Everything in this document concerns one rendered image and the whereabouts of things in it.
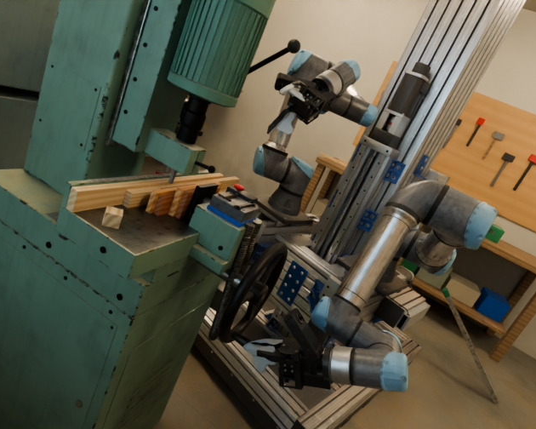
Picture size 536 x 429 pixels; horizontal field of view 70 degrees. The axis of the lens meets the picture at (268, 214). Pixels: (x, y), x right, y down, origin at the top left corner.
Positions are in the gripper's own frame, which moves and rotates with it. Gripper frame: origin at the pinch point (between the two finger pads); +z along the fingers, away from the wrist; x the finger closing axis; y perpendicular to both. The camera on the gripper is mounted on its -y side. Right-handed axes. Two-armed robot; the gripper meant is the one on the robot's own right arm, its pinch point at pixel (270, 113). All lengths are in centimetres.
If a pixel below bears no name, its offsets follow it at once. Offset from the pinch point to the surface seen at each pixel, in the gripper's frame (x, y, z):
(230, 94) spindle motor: -7.4, -5.9, 10.3
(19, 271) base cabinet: 31, -17, 68
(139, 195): 9.7, -5.4, 38.2
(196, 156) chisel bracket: 6.9, -4.7, 21.1
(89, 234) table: 3, 0, 54
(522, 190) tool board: 160, 113, -273
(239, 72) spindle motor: -11.3, -7.1, 7.1
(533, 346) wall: 239, 222, -212
